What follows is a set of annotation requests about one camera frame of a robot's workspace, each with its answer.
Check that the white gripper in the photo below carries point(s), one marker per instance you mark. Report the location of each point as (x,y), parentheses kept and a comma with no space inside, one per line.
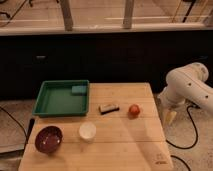
(170,99)

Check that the red orange apple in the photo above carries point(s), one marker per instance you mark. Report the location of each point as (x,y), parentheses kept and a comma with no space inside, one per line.
(134,110)

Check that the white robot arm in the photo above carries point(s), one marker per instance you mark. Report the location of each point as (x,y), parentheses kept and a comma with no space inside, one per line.
(186,83)

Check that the white paper cup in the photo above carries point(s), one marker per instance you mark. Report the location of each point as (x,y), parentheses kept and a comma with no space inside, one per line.
(87,131)

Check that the black white eraser block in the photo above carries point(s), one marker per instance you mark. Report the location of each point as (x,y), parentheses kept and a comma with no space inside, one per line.
(107,108)

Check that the green sponge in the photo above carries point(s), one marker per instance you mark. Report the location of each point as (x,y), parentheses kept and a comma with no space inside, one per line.
(79,90)

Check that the green plastic tray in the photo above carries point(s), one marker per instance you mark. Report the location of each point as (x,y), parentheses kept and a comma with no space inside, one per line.
(55,99)

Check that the dark red bowl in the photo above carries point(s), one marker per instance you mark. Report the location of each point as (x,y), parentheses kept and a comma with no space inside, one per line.
(48,139)

